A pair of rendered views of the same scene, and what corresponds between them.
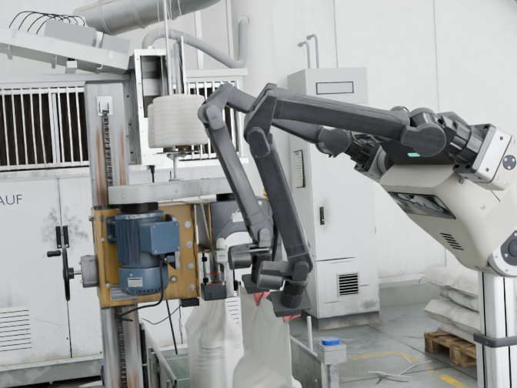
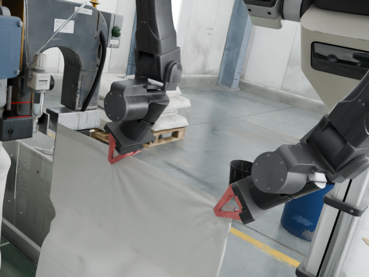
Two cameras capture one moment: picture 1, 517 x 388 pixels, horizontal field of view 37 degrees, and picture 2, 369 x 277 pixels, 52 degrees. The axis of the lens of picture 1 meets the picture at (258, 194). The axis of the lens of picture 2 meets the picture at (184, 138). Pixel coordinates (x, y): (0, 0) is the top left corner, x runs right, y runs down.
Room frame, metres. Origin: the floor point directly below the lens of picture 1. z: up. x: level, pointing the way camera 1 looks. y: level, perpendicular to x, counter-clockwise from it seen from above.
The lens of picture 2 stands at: (1.65, 0.43, 1.35)
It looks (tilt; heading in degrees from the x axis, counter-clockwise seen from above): 17 degrees down; 319
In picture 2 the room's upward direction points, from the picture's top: 11 degrees clockwise
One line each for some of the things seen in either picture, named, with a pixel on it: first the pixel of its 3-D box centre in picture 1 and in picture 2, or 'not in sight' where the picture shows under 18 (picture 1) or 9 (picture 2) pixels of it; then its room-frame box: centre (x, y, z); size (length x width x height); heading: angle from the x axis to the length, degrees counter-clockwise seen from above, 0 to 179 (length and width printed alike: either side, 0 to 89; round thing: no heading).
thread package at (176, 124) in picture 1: (180, 121); not in sight; (2.40, 0.23, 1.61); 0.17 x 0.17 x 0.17
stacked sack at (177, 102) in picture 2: not in sight; (162, 100); (5.12, -2.17, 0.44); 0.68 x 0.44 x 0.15; 105
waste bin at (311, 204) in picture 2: not in sight; (317, 190); (2.99, -2.17, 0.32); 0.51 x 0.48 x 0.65; 105
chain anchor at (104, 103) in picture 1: (105, 105); not in sight; (2.50, 0.48, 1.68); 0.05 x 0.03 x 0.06; 105
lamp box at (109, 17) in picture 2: not in sight; (106, 29); (2.64, -0.08, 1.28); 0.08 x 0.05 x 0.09; 15
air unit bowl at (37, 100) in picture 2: (221, 272); (36, 104); (2.50, 0.14, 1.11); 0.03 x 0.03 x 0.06
